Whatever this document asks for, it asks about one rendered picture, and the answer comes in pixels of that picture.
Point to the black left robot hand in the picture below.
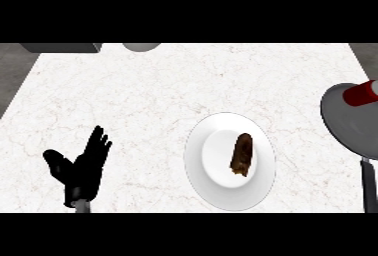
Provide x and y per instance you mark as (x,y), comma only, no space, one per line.
(83,168)

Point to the red can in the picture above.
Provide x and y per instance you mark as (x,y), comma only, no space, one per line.
(360,93)

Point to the dark grey box appliance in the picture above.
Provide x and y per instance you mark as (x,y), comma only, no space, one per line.
(61,47)

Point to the grey pan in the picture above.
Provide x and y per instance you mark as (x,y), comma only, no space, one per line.
(351,126)

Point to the brown can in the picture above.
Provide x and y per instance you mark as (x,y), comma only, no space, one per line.
(242,155)

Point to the grey round object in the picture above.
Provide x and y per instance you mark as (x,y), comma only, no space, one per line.
(140,46)

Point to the white plate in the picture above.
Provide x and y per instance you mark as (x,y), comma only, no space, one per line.
(216,180)

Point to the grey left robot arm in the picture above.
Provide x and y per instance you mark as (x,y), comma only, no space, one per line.
(81,206)

